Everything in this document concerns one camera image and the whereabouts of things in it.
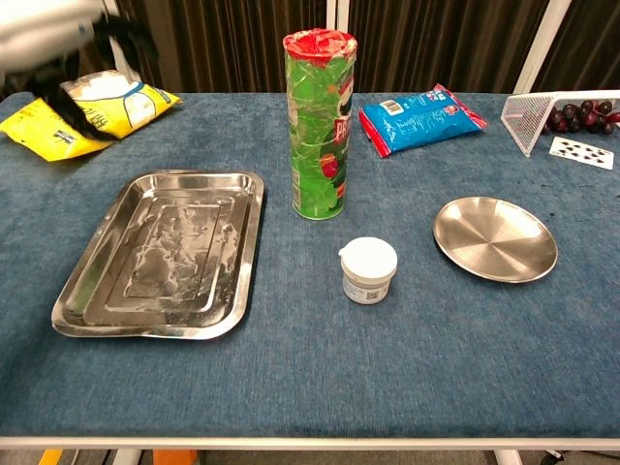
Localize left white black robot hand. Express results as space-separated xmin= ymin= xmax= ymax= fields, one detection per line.
xmin=0 ymin=0 xmax=161 ymax=142

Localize white wire mesh goal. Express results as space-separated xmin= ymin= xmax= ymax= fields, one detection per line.
xmin=500 ymin=89 xmax=620 ymax=159

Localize small white jar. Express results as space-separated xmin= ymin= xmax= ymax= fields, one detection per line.
xmin=338 ymin=236 xmax=399 ymax=306

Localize round steel plate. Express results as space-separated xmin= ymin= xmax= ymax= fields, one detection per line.
xmin=432 ymin=196 xmax=559 ymax=284

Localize spades playing card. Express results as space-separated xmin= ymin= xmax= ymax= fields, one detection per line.
xmin=548 ymin=136 xmax=615 ymax=171

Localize green Pringles chips can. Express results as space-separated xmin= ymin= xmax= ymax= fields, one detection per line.
xmin=282 ymin=27 xmax=358 ymax=222

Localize yellow snack bag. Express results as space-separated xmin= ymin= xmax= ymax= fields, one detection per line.
xmin=0 ymin=70 xmax=182 ymax=163

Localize rectangular steel tray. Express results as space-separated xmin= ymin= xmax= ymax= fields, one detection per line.
xmin=50 ymin=169 xmax=266 ymax=340

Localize blue snack bag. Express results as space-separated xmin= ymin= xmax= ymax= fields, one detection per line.
xmin=358 ymin=83 xmax=489 ymax=160

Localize dark red cherry bunch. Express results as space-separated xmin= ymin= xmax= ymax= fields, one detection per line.
xmin=542 ymin=99 xmax=620 ymax=136

